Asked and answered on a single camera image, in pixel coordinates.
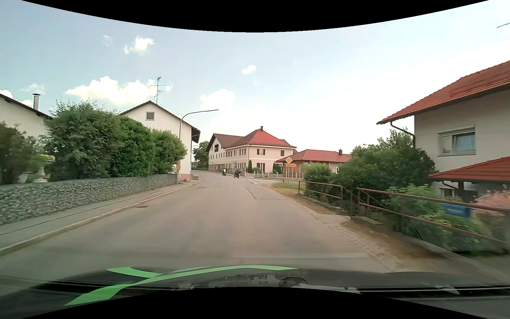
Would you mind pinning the cream building with red roof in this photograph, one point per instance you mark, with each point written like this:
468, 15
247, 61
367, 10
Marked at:
246, 153

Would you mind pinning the road markings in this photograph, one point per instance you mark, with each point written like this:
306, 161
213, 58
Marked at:
250, 181

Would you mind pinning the yellow diamond road sign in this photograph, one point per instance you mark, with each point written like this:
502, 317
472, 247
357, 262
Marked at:
289, 161

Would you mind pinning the grass verge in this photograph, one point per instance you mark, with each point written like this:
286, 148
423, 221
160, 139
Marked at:
286, 185

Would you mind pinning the dark green tree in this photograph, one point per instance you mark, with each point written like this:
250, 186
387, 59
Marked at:
201, 153

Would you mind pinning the low red-roofed building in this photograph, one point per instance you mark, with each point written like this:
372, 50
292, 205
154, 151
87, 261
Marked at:
317, 158

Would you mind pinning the grey asphalt road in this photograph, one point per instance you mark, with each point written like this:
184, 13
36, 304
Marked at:
219, 221

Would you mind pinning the white gabled house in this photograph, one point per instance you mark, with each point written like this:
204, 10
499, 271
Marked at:
166, 122

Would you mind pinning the car's own bonnet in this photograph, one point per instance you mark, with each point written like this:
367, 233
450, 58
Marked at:
255, 279

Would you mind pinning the green trees behind railing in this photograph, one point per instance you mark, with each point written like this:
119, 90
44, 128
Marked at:
383, 166

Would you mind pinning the cobbled gravel strip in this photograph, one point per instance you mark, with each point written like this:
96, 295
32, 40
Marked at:
361, 239

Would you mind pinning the large green bushes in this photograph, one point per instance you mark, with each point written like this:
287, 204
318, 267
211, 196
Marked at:
91, 141

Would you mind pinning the rusty metal railing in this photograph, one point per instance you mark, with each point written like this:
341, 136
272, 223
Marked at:
414, 208

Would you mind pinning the stone garden urn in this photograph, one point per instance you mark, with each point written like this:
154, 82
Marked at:
40, 173

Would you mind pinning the grey pavement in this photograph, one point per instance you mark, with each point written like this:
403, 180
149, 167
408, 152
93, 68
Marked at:
38, 223

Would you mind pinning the white house with red roof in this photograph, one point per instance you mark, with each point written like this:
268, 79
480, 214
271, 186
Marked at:
480, 133

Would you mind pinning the white house with chimney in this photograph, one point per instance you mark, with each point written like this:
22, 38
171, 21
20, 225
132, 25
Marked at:
11, 115

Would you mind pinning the pink flowering bush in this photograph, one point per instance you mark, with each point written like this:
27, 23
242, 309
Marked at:
509, 199

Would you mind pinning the grey street lamp post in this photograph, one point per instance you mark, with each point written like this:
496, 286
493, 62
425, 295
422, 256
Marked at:
180, 128

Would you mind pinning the grey stone gabion wall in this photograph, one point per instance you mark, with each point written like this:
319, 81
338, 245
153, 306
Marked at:
38, 197

